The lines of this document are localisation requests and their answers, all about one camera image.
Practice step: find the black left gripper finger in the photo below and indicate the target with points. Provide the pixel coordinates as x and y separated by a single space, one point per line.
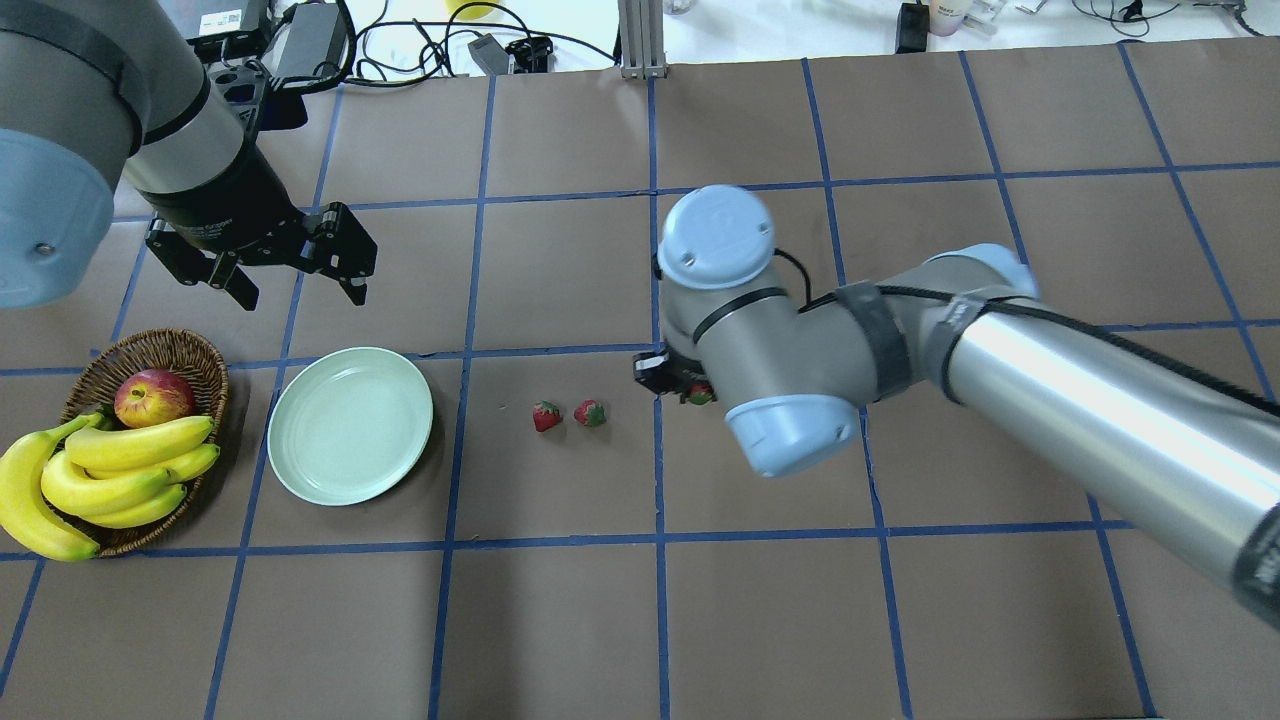
191 266
346 251

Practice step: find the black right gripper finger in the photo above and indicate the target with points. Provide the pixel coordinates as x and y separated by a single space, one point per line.
651 371

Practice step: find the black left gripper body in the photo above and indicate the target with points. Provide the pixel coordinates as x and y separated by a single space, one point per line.
228 207

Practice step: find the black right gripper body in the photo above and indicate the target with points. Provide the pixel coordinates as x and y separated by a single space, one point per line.
664 375

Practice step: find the red strawberry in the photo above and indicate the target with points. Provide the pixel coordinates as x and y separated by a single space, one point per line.
591 413
545 416
700 394

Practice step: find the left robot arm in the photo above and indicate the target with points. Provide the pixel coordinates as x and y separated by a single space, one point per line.
100 92

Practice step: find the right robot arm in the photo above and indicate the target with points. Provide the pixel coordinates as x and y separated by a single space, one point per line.
1184 456

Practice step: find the light green plate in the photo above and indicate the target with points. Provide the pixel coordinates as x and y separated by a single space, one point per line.
350 426

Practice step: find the red apple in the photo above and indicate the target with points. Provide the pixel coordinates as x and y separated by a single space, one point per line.
153 397

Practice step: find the brown wicker basket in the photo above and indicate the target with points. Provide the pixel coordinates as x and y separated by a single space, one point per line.
198 362

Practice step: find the black power adapter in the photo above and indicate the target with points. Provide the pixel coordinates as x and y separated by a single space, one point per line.
313 46

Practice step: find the yellow banana bunch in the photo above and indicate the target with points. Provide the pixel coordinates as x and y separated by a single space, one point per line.
59 481

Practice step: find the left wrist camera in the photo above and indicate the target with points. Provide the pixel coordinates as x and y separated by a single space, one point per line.
248 89

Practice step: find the aluminium frame post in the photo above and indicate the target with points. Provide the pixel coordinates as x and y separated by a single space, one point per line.
643 52

